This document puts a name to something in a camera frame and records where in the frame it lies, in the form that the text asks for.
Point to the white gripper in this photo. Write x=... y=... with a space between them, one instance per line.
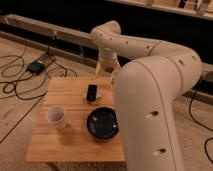
x=107 y=62

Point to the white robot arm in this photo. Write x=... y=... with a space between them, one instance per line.
x=144 y=90

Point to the black phone on stand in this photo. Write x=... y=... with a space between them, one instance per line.
x=92 y=93

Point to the black bowl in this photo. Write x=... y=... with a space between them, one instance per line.
x=102 y=123

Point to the black power adapter box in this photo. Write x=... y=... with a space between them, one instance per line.
x=35 y=67

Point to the translucent plastic cup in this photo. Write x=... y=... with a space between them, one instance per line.
x=56 y=117

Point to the small wooden table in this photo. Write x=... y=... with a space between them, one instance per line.
x=73 y=143

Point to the long wooden beam frame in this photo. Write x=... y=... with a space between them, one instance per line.
x=42 y=29

